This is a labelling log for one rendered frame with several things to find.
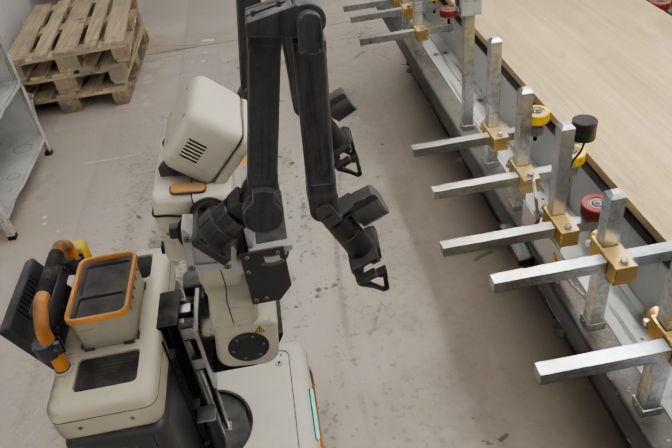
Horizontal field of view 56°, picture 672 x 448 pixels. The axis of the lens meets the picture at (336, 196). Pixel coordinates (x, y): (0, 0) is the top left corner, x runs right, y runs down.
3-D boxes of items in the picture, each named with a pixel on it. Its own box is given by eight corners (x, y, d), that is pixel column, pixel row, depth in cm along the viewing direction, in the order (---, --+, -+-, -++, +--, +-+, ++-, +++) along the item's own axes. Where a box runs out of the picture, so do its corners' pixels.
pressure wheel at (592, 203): (585, 247, 168) (590, 213, 161) (571, 229, 174) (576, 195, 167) (614, 242, 168) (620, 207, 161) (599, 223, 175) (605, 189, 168)
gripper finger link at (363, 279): (396, 267, 141) (375, 241, 135) (402, 290, 135) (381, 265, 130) (369, 280, 142) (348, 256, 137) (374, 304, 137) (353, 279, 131)
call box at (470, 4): (461, 19, 212) (461, -4, 208) (455, 12, 218) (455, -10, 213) (481, 16, 212) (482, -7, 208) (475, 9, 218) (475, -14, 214)
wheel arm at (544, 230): (443, 260, 166) (443, 247, 164) (439, 251, 169) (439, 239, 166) (604, 230, 168) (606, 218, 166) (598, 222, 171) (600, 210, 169)
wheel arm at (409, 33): (360, 47, 289) (359, 39, 287) (359, 45, 292) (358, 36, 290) (454, 32, 292) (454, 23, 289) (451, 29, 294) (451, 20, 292)
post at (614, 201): (585, 348, 162) (612, 197, 134) (579, 338, 165) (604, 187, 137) (598, 346, 162) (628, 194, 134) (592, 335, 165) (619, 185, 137)
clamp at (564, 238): (559, 248, 165) (561, 233, 162) (538, 217, 176) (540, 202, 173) (580, 244, 165) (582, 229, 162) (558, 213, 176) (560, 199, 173)
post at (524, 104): (513, 227, 202) (521, 91, 174) (509, 221, 205) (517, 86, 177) (523, 225, 202) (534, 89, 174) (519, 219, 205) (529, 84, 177)
